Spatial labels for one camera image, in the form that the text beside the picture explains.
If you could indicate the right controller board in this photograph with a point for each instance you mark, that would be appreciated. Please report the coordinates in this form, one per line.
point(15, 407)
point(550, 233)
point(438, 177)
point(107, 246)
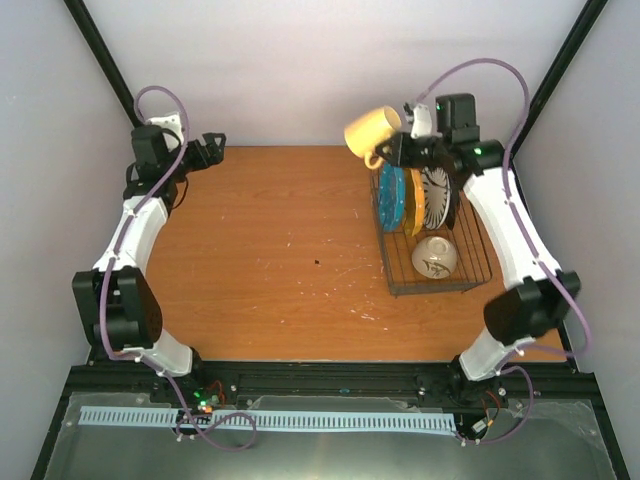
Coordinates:
point(491, 406)

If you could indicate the black rimmed striped plate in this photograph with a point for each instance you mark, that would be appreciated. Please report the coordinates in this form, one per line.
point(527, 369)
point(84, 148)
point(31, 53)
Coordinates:
point(454, 200)

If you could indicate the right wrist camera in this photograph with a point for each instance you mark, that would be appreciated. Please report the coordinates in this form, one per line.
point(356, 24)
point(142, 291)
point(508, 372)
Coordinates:
point(419, 119)

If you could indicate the teal polka dot plate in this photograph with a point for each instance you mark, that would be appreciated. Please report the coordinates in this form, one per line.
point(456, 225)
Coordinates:
point(391, 197)

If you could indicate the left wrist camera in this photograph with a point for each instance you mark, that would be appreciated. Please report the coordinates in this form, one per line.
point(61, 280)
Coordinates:
point(171, 125)

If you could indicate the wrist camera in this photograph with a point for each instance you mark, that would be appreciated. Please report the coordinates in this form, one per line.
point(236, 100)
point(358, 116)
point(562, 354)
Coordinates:
point(171, 125)
point(419, 119)

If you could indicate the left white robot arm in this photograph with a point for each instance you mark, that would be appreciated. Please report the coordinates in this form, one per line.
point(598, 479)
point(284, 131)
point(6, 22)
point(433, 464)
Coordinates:
point(118, 310)

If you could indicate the yellow plate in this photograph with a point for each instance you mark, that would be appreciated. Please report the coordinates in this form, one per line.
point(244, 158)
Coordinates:
point(414, 202)

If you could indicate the black wire dish rack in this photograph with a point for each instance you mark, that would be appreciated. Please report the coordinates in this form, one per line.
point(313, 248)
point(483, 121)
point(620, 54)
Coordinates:
point(473, 267)

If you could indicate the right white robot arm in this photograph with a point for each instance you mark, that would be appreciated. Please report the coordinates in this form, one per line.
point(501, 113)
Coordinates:
point(537, 291)

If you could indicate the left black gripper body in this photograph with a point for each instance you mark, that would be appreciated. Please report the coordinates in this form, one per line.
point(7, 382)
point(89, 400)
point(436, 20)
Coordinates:
point(198, 162)

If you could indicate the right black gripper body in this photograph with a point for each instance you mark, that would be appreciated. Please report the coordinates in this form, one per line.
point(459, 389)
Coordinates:
point(424, 158)

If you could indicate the controller board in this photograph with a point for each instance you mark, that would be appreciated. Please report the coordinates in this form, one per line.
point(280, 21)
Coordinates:
point(491, 406)
point(210, 397)

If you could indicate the left controller board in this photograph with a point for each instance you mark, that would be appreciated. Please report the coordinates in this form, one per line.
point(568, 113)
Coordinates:
point(210, 397)

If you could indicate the white blue striped plate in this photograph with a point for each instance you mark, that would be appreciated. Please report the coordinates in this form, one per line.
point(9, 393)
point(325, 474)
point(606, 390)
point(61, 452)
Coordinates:
point(437, 195)

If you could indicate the white ceramic bowl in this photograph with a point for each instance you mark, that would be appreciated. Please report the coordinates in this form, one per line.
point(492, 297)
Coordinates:
point(434, 257)

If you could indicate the yellow mug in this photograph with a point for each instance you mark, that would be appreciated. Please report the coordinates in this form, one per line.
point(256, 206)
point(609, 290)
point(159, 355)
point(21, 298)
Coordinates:
point(364, 134)

